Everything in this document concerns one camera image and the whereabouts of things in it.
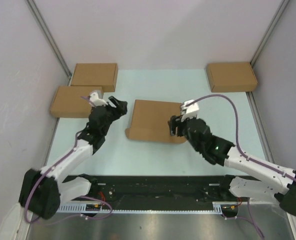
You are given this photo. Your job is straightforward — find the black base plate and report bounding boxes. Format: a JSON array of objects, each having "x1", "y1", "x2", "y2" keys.
[{"x1": 62, "y1": 174, "x2": 254, "y2": 210}]

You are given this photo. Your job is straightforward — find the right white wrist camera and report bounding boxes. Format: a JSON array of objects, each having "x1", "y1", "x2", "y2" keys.
[{"x1": 180, "y1": 99, "x2": 200, "y2": 122}]

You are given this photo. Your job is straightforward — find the aluminium corner post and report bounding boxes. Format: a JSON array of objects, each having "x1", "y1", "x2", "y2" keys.
[
  {"x1": 24, "y1": 0, "x2": 72, "y2": 79},
  {"x1": 250, "y1": 0, "x2": 291, "y2": 68}
]

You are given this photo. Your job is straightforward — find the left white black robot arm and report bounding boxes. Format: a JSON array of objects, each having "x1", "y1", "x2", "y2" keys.
[{"x1": 18, "y1": 92, "x2": 128, "y2": 224}]

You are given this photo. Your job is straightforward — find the left aluminium corner post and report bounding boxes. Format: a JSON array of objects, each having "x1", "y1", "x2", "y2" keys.
[{"x1": 24, "y1": 0, "x2": 72, "y2": 79}]

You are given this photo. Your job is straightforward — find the purple cable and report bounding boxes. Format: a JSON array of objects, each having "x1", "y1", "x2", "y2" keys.
[
  {"x1": 24, "y1": 96, "x2": 114, "y2": 226},
  {"x1": 187, "y1": 94, "x2": 296, "y2": 238}
]

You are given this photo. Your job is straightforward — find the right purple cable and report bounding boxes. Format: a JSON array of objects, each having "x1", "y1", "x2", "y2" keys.
[{"x1": 187, "y1": 94, "x2": 296, "y2": 238}]

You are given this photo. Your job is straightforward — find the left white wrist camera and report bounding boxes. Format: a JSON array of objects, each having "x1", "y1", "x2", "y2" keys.
[{"x1": 88, "y1": 90, "x2": 108, "y2": 107}]

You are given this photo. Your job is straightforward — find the cardboard box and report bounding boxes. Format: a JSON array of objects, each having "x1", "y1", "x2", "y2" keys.
[
  {"x1": 70, "y1": 63, "x2": 119, "y2": 93},
  {"x1": 125, "y1": 99, "x2": 186, "y2": 144},
  {"x1": 49, "y1": 86, "x2": 104, "y2": 119},
  {"x1": 206, "y1": 62, "x2": 258, "y2": 93}
]

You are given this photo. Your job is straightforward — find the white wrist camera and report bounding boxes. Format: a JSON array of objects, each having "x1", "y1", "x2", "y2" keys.
[
  {"x1": 180, "y1": 99, "x2": 200, "y2": 122},
  {"x1": 88, "y1": 90, "x2": 108, "y2": 107}
]

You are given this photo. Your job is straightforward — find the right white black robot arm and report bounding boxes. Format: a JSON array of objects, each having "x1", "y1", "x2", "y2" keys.
[{"x1": 168, "y1": 115, "x2": 296, "y2": 217}]

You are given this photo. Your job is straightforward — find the right aluminium corner post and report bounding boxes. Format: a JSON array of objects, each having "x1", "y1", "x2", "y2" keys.
[{"x1": 250, "y1": 0, "x2": 291, "y2": 68}]

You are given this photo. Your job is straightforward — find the white slotted cable duct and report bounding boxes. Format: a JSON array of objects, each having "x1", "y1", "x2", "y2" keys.
[{"x1": 59, "y1": 201, "x2": 225, "y2": 215}]

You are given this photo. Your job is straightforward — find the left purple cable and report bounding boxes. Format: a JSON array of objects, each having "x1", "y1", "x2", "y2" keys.
[{"x1": 24, "y1": 96, "x2": 114, "y2": 226}]

